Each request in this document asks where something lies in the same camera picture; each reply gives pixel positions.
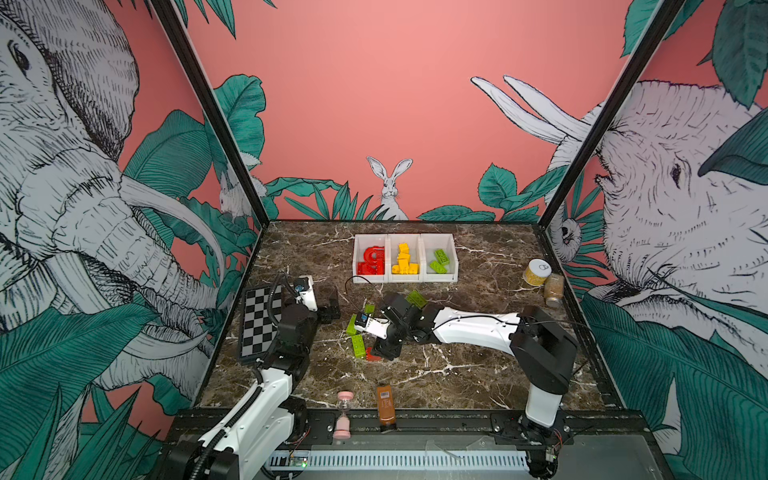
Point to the white middle bin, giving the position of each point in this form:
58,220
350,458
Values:
413,240

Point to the red arch lego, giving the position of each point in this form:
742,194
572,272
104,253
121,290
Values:
375,256

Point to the white left bin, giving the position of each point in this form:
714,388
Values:
361,243

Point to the white perforated rail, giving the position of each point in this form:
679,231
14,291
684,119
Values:
408,460

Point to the large green lego plate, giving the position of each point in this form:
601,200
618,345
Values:
416,299

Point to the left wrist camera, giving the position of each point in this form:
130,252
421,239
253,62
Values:
303,286

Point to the brown spice jar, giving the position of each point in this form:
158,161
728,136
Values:
554,290

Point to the yellow tape roll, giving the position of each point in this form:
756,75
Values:
537,272

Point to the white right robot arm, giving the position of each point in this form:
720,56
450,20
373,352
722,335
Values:
544,350

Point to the white right bin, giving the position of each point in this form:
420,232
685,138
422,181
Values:
429,242

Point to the red lego stack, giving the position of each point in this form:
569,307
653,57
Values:
371,357

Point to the pink hourglass timer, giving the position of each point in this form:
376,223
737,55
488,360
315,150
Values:
342,425

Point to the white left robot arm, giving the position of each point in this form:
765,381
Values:
267,416

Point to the black white checkerboard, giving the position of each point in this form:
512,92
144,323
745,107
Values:
257,331

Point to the brown orange bottle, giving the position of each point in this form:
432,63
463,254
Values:
386,408

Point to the red lego brick long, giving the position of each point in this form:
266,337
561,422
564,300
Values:
363,268

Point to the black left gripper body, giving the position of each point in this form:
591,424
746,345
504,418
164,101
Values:
322,316

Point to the white bin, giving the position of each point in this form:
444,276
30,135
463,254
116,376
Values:
429,242
361,243
413,240

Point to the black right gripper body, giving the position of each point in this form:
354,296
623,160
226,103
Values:
397,337

